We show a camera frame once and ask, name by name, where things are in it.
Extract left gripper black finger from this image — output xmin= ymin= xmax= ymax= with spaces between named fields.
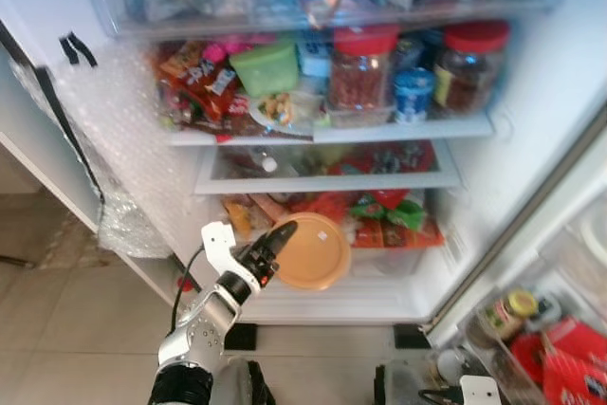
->
xmin=267 ymin=221 xmax=299 ymax=263

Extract clear container with orange lid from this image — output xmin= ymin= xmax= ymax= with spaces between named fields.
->
xmin=274 ymin=213 xmax=353 ymax=291

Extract clear shallow fridge drawer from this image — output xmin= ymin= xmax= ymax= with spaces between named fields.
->
xmin=193 ymin=138 xmax=464 ymax=196

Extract black fridge foot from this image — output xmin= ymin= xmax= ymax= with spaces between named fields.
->
xmin=224 ymin=322 xmax=260 ymax=352
xmin=393 ymin=323 xmax=433 ymax=350

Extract glass fridge shelf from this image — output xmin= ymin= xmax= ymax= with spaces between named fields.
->
xmin=165 ymin=112 xmax=497 ymax=148

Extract white fridge door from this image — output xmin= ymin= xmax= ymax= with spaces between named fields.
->
xmin=425 ymin=111 xmax=607 ymax=405

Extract white fridge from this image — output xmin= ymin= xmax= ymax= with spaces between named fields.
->
xmin=0 ymin=0 xmax=607 ymax=326

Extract green and red packet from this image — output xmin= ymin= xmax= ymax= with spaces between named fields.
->
xmin=348 ymin=191 xmax=429 ymax=232

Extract clear crisper drawer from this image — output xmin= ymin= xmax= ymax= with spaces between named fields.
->
xmin=218 ymin=191 xmax=449 ymax=281

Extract white bag of snacks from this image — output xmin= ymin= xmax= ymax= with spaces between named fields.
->
xmin=248 ymin=89 xmax=324 ymax=137

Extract green plastic container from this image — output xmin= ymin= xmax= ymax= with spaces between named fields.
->
xmin=229 ymin=37 xmax=301 ymax=97

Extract red snack packet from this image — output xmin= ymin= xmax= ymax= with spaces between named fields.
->
xmin=156 ymin=41 xmax=239 ymax=127

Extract bubble wrap sheet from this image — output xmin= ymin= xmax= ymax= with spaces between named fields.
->
xmin=47 ymin=40 xmax=208 ymax=260

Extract tall jar with red lid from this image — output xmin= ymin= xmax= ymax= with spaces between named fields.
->
xmin=328 ymin=24 xmax=400 ymax=114

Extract jar with yellow lid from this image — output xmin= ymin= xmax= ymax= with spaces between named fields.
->
xmin=483 ymin=288 xmax=540 ymax=341

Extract wide jar with red lid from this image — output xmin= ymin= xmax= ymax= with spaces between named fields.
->
xmin=433 ymin=20 xmax=511 ymax=116

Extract red box package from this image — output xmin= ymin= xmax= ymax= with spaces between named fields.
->
xmin=510 ymin=317 xmax=607 ymax=405

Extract black tape strips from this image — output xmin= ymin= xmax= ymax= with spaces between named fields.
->
xmin=58 ymin=32 xmax=99 ymax=67

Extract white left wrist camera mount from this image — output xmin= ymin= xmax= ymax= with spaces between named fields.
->
xmin=200 ymin=222 xmax=263 ymax=296

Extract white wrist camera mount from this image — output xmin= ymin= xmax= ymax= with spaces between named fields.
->
xmin=459 ymin=375 xmax=502 ymax=405
xmin=200 ymin=222 xmax=263 ymax=296

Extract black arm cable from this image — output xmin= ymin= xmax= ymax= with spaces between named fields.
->
xmin=170 ymin=246 xmax=206 ymax=332

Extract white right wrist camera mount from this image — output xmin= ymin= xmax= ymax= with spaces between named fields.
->
xmin=459 ymin=375 xmax=502 ymax=405

